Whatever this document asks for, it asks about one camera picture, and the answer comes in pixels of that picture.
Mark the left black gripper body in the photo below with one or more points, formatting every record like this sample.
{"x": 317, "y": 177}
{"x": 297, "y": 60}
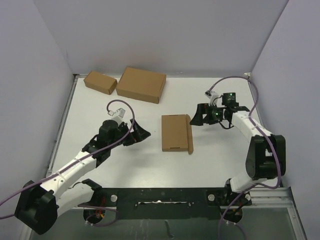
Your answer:
{"x": 123, "y": 129}

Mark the large closed cardboard box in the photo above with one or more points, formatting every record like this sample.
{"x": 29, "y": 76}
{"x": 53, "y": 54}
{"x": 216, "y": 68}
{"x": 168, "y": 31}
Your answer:
{"x": 142, "y": 85}

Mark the aluminium frame rail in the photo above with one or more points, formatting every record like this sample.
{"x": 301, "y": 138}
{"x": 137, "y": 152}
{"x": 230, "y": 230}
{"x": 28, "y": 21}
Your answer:
{"x": 271, "y": 198}

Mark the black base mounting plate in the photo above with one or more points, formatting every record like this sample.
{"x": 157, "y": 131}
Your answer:
{"x": 166, "y": 203}

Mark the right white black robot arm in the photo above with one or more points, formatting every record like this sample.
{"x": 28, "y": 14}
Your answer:
{"x": 266, "y": 156}

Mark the small closed cardboard box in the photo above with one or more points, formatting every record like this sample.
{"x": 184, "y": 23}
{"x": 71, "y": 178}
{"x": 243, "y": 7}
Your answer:
{"x": 100, "y": 82}

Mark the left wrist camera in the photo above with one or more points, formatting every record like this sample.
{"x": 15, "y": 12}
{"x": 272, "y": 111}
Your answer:
{"x": 117, "y": 115}

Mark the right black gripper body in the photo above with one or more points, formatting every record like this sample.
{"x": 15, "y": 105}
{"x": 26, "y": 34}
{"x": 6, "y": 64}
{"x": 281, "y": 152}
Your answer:
{"x": 214, "y": 114}

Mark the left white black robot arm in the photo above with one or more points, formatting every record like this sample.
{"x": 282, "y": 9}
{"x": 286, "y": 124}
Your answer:
{"x": 40, "y": 204}

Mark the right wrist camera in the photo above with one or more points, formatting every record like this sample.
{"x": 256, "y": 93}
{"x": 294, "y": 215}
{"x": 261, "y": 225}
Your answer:
{"x": 213, "y": 97}

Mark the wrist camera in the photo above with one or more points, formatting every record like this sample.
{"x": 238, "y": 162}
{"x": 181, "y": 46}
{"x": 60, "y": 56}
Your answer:
{"x": 117, "y": 115}
{"x": 213, "y": 97}

